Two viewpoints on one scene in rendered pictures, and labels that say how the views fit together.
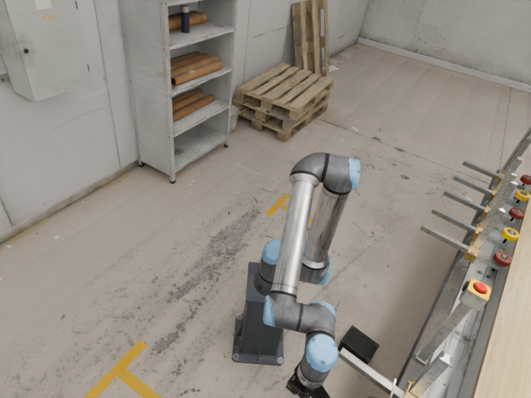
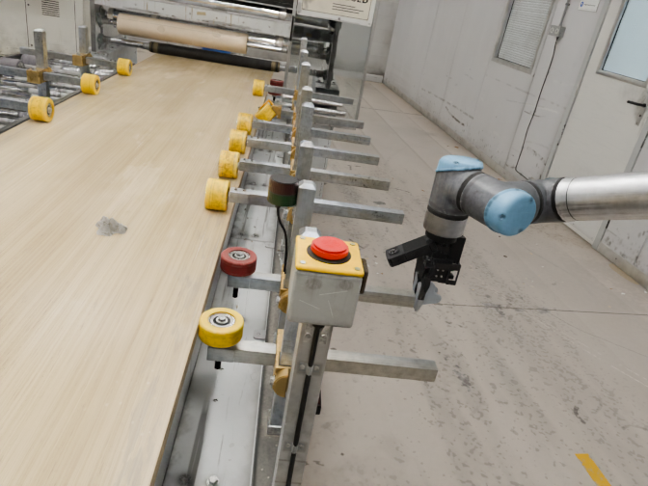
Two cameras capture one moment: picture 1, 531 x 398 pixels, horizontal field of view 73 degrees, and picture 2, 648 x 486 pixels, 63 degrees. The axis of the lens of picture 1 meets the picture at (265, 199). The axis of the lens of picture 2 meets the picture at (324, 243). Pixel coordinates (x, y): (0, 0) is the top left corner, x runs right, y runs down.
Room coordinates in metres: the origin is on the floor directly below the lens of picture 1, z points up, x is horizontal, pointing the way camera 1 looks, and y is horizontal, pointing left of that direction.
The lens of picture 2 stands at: (1.23, -1.11, 1.47)
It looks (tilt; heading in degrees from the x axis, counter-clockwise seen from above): 26 degrees down; 141
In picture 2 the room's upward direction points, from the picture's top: 10 degrees clockwise
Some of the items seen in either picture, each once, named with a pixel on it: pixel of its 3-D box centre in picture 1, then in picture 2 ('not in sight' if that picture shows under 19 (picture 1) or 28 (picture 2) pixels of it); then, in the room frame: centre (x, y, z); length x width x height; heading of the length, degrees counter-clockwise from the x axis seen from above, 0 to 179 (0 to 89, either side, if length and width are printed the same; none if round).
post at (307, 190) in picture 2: not in sight; (292, 283); (0.42, -0.52, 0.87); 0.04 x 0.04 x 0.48; 58
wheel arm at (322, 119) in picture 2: not in sight; (322, 119); (-0.63, 0.25, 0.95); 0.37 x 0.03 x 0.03; 58
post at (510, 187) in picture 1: (491, 213); not in sight; (1.69, -1.31, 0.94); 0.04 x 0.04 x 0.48; 58
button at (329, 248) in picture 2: (480, 287); (329, 251); (0.85, -0.79, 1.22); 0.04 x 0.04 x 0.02
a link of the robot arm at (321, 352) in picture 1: (318, 357); (455, 185); (0.55, -0.23, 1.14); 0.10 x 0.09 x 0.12; 176
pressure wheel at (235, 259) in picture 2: not in sight; (237, 275); (0.32, -0.60, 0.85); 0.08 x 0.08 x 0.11
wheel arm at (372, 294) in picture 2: not in sight; (322, 288); (0.42, -0.44, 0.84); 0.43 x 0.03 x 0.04; 58
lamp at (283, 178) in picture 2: not in sight; (279, 227); (0.39, -0.56, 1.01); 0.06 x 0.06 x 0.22; 58
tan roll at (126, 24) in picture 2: not in sight; (216, 39); (-2.09, 0.39, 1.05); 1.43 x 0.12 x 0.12; 58
